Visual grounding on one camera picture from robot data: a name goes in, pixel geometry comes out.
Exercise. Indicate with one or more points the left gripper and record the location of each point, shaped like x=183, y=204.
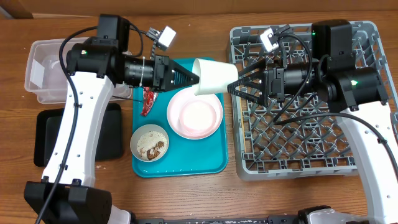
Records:
x=163, y=73

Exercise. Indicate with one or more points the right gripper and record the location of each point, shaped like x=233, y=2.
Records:
x=268, y=83

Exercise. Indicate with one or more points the white paper cup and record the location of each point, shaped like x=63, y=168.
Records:
x=214, y=76

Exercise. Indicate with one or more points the large pink plate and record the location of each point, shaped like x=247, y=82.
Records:
x=175, y=106

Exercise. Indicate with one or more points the pink bowl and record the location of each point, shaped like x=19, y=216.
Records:
x=197, y=117

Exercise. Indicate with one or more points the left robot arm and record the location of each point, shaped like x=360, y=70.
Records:
x=66, y=192

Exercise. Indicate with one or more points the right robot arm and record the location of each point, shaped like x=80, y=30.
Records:
x=347, y=70

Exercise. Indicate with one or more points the grey dishwasher rack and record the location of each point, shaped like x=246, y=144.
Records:
x=305, y=148

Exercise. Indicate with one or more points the red foil wrapper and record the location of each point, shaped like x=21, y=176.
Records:
x=149, y=98

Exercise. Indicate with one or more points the grey bowl with food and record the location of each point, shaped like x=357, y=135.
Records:
x=149, y=143

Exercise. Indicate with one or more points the teal serving tray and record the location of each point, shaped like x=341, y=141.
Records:
x=184, y=156

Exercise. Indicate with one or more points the clear plastic storage bin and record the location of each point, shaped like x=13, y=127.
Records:
x=43, y=75

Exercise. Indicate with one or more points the black plastic tray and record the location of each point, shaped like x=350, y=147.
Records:
x=110, y=138

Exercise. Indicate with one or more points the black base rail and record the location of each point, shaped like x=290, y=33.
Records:
x=211, y=221

